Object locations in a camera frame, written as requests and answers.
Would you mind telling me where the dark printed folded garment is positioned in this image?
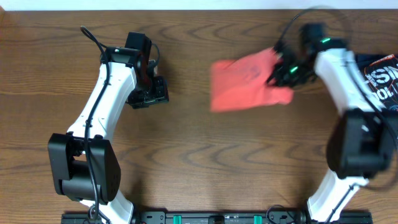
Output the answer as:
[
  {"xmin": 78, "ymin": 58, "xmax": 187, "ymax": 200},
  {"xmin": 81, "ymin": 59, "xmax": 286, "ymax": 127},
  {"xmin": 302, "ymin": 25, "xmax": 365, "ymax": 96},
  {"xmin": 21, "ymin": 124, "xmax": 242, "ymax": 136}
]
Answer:
[{"xmin": 355, "ymin": 54, "xmax": 397, "ymax": 111}]

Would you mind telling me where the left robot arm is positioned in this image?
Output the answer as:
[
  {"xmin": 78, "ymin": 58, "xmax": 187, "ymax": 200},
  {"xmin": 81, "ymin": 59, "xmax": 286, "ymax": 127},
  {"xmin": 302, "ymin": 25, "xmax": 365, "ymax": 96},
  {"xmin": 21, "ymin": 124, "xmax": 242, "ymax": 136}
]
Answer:
[{"xmin": 47, "ymin": 26, "xmax": 169, "ymax": 223}]

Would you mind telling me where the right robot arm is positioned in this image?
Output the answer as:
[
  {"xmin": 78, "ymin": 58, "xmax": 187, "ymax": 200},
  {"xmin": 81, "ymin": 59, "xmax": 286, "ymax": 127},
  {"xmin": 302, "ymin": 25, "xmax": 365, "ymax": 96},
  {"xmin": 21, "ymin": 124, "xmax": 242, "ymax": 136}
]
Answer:
[{"xmin": 266, "ymin": 23, "xmax": 397, "ymax": 223}]

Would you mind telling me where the black rail cable loop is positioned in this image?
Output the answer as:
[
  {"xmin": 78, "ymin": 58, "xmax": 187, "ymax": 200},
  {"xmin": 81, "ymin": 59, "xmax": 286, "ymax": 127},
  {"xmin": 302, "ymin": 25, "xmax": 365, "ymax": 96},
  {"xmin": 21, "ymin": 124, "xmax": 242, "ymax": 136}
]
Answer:
[{"xmin": 266, "ymin": 204, "xmax": 296, "ymax": 224}]

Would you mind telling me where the red Boyd soccer t-shirt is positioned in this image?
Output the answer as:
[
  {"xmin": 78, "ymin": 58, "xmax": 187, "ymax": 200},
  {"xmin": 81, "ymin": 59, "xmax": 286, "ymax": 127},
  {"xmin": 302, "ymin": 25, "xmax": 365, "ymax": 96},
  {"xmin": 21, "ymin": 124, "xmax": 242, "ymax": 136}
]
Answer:
[{"xmin": 210, "ymin": 47, "xmax": 294, "ymax": 113}]

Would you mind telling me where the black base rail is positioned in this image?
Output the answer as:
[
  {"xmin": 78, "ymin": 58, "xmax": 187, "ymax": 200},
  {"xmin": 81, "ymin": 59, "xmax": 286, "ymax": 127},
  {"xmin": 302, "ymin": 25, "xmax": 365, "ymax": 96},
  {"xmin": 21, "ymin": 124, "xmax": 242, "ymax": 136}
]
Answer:
[{"xmin": 60, "ymin": 209, "xmax": 373, "ymax": 224}]

